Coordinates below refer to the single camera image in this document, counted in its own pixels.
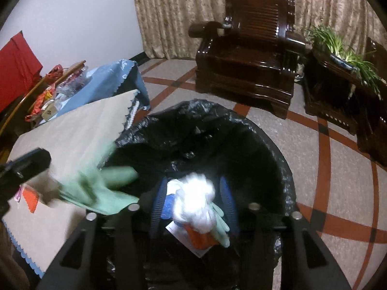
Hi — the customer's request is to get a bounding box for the small green glove with knot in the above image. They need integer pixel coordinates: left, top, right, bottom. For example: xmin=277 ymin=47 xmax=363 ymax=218
xmin=211 ymin=203 xmax=230 ymax=248

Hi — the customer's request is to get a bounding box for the orange foam net mat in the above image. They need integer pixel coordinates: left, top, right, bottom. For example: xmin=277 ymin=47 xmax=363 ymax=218
xmin=22 ymin=187 xmax=39 ymax=213

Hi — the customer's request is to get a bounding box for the white plastic bag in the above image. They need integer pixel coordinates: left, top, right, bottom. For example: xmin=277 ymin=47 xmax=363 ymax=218
xmin=167 ymin=173 xmax=216 ymax=234

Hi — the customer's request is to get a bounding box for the large green rubber glove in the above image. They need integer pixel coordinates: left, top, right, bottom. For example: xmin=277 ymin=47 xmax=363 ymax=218
xmin=57 ymin=144 xmax=141 ymax=216

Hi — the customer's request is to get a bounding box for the black trash bin with bag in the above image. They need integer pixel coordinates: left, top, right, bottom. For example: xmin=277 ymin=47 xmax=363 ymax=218
xmin=106 ymin=100 xmax=297 ymax=289

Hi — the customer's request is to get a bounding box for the blue trash in bin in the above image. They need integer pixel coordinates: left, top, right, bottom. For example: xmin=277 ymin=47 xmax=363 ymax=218
xmin=161 ymin=194 xmax=175 ymax=220

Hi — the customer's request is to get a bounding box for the white paper in bin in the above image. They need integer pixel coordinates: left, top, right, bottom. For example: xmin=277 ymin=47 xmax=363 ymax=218
xmin=166 ymin=221 xmax=211 ymax=258

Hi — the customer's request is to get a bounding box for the orange foam net in bin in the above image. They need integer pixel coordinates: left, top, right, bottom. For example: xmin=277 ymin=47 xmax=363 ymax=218
xmin=184 ymin=225 xmax=218 ymax=250

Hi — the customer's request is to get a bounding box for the beige tablecloth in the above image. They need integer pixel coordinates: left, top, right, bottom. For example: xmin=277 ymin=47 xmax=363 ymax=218
xmin=3 ymin=90 xmax=138 ymax=276

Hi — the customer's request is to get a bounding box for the red snack bag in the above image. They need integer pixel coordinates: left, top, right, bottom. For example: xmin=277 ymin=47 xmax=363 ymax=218
xmin=25 ymin=84 xmax=56 ymax=123

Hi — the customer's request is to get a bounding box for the red cloth on chair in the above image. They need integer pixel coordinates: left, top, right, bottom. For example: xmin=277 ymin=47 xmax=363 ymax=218
xmin=0 ymin=31 xmax=43 ymax=111

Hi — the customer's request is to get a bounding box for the orange red bag on chair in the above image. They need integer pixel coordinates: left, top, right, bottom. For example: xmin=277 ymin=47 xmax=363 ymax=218
xmin=45 ymin=64 xmax=64 ymax=85

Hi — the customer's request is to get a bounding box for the blue tablecloth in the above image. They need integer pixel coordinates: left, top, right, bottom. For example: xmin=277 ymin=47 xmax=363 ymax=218
xmin=57 ymin=59 xmax=150 ymax=117

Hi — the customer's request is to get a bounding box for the dark wooden armchair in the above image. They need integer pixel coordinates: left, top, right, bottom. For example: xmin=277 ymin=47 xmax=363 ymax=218
xmin=188 ymin=0 xmax=306 ymax=119

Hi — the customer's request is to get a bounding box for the dark wooden side table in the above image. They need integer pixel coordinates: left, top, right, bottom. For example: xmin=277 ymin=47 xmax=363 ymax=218
xmin=302 ymin=45 xmax=386 ymax=166

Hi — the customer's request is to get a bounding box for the green potted plant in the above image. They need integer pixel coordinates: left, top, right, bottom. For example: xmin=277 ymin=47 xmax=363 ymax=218
xmin=301 ymin=24 xmax=386 ymax=100

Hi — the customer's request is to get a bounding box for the beige patterned curtain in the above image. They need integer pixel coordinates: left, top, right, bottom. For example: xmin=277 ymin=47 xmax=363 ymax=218
xmin=134 ymin=0 xmax=386 ymax=59

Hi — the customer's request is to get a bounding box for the wooden chair with curved rail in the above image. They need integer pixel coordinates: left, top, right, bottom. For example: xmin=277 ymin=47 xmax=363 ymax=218
xmin=1 ymin=60 xmax=86 ymax=135

